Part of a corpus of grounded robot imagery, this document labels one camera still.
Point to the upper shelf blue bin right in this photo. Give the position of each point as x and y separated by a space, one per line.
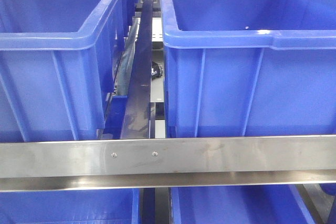
249 67

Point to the shelf blue bin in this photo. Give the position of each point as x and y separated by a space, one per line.
249 67
58 59

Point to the upper shelf blue bin left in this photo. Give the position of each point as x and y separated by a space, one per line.
58 59

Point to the steel shelf crossbar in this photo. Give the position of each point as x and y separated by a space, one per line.
167 162

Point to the lower blue bin left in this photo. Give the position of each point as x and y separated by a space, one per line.
71 206

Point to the lower blue bin right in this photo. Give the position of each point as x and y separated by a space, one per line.
239 204

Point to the dark metal divider rail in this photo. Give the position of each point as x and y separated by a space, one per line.
136 123

